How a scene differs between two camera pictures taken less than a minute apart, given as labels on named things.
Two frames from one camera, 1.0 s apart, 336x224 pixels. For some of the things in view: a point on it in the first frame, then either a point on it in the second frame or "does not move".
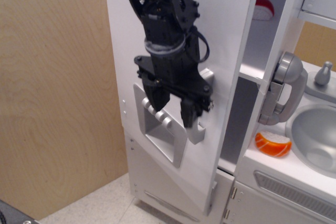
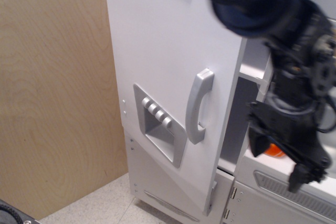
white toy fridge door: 196,158 does not move
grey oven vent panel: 277,187 does not move
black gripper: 177,67 → 293,136
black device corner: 9,214 does not move
